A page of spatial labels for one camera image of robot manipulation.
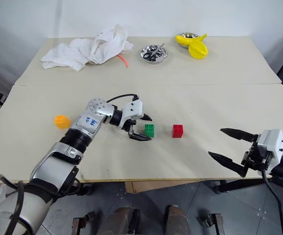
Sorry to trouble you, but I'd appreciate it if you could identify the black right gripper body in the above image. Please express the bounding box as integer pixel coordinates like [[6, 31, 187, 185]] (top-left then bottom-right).
[[240, 134, 271, 172]]

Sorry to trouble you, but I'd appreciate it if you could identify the crumpled white cloth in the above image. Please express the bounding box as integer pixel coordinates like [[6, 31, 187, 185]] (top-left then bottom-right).
[[40, 23, 134, 72]]

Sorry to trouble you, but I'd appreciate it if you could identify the black table frame beam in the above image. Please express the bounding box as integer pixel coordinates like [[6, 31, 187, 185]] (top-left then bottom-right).
[[213, 175, 275, 194]]

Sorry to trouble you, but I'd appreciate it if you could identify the dark rounded robot leg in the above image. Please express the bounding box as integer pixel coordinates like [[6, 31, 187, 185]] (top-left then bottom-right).
[[98, 206, 140, 235], [164, 204, 191, 235]]

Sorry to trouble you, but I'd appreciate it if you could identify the orange plastic cord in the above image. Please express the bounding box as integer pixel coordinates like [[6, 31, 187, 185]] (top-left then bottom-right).
[[117, 54, 130, 68]]

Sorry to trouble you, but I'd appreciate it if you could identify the silver metal bowl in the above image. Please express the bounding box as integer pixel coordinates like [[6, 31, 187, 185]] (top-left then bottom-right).
[[179, 32, 200, 40]]

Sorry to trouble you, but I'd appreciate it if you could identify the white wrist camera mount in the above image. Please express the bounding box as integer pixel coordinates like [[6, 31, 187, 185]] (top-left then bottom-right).
[[257, 128, 283, 170], [118, 99, 144, 130]]

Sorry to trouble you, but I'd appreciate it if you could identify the metal floor bracket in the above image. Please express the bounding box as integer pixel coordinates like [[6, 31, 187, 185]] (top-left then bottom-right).
[[71, 211, 95, 235], [197, 212, 224, 235]]

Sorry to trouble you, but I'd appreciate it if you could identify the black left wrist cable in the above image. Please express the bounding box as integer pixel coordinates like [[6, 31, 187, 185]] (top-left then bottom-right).
[[106, 94, 140, 103]]

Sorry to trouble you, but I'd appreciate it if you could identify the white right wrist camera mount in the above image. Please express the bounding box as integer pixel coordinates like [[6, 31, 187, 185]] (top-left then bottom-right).
[[257, 128, 283, 170]]

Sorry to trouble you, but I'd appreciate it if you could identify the brown cardboard sheet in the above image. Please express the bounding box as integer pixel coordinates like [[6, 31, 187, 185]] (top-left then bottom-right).
[[124, 180, 198, 194]]

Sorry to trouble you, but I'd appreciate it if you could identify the green toy brick cube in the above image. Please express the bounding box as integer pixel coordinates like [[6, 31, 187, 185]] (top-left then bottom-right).
[[144, 123, 156, 138]]

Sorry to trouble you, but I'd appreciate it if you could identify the red toy brick cube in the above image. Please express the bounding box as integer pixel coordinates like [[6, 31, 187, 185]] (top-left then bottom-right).
[[172, 124, 184, 139]]

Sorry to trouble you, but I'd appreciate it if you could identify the yellow plastic banana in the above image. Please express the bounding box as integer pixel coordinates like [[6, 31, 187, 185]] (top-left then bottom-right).
[[175, 33, 209, 47]]

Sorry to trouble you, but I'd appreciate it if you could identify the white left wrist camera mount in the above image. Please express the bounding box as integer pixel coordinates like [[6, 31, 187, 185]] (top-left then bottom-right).
[[118, 99, 144, 130]]

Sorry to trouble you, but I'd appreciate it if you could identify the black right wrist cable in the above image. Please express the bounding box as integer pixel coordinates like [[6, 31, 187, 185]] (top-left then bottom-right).
[[261, 168, 283, 235]]

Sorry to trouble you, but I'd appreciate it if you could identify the orange toy brick cube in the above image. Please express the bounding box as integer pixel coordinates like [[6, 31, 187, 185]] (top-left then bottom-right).
[[53, 115, 71, 130]]

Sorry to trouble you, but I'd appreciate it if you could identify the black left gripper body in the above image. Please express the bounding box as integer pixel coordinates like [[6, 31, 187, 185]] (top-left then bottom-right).
[[123, 116, 144, 135]]

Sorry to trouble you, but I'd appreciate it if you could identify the silver bowl with black clips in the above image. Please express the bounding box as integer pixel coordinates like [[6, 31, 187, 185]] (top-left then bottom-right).
[[140, 43, 169, 65]]

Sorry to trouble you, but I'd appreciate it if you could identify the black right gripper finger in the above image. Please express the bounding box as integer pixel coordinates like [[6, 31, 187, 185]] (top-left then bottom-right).
[[208, 151, 249, 178], [219, 127, 259, 143]]

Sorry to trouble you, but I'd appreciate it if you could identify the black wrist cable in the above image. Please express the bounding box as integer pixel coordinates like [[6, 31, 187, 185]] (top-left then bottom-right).
[[106, 94, 140, 103], [261, 168, 283, 235]]

